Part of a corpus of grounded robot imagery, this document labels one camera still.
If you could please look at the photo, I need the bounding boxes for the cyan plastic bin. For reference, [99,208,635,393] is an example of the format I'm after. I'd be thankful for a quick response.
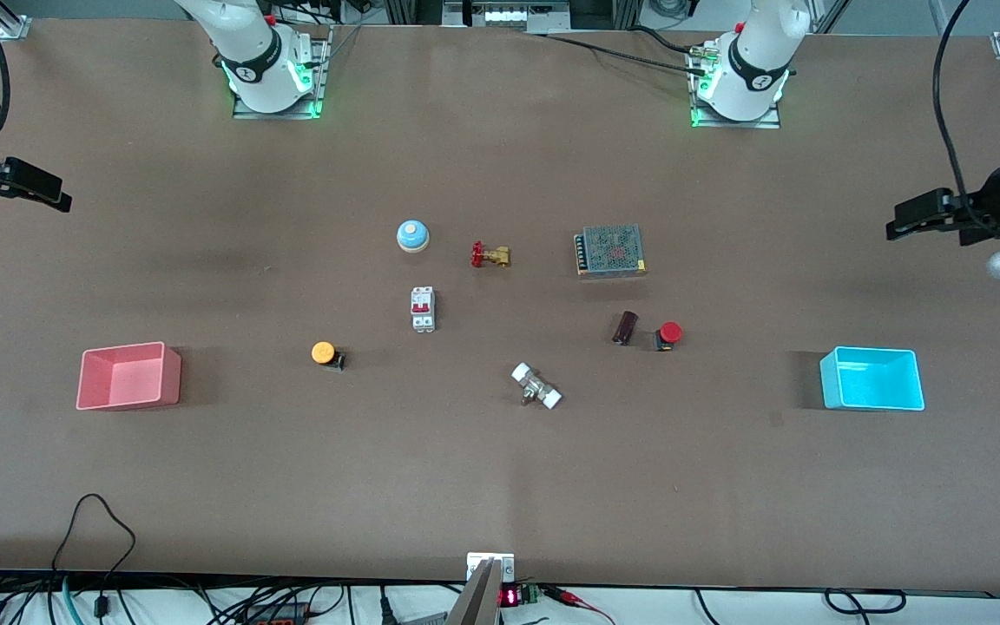
[819,345,926,411]

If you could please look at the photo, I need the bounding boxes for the pink plastic bin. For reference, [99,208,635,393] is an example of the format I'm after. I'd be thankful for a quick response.
[76,341,182,411]

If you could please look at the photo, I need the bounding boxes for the metal mesh power supply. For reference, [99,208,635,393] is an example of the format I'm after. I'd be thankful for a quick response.
[574,224,648,280]

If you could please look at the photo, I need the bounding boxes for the blue call bell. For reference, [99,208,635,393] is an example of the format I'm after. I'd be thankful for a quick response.
[396,218,431,254]

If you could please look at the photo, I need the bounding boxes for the white-capped metal fitting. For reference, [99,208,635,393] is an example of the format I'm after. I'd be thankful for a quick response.
[510,362,563,411]

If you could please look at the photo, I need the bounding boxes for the white device behind table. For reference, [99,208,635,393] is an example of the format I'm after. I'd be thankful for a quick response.
[444,0,572,34]

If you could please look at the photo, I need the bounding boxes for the red alligator clip lead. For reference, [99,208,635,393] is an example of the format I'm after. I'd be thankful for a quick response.
[542,586,615,625]

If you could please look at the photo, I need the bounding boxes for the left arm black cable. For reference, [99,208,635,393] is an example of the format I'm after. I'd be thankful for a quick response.
[932,0,983,218]

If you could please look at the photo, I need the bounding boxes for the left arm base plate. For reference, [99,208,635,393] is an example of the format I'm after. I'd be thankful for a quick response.
[688,39,782,130]

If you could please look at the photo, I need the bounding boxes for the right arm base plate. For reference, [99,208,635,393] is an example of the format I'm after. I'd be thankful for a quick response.
[232,24,330,121]

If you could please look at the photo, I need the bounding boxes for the black cable on table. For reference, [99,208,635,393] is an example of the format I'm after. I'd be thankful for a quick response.
[542,26,714,77]

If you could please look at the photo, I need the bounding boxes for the black looped cable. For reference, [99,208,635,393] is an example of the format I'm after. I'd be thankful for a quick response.
[51,493,138,619]

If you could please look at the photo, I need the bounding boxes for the black coiled cable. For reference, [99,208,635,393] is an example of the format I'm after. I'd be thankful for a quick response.
[824,588,908,616]

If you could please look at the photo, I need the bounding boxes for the aluminium camera stand pole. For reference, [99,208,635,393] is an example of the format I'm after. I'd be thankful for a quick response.
[445,552,516,625]

